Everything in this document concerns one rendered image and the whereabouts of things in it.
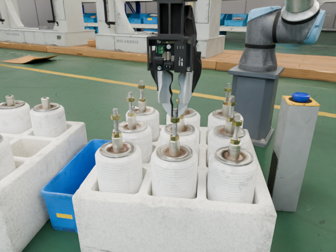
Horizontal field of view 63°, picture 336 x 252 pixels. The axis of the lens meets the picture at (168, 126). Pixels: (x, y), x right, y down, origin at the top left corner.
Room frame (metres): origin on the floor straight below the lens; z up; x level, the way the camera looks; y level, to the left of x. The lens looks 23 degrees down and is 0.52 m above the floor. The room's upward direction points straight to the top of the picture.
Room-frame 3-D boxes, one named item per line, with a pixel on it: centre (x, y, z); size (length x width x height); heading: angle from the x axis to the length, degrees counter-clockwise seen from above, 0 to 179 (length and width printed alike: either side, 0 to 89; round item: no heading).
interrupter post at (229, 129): (0.59, -0.15, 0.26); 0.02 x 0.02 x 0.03
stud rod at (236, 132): (0.47, -0.13, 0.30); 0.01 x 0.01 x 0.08
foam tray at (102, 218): (0.61, -0.03, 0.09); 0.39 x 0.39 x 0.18; 83
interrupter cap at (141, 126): (0.62, 0.09, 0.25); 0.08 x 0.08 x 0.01
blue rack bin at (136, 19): (6.64, 0.63, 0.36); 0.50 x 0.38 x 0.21; 151
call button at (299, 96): (0.64, -0.33, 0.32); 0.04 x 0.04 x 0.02
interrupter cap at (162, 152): (0.49, -0.01, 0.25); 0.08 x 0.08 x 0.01
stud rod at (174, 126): (0.49, -0.01, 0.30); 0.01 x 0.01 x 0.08
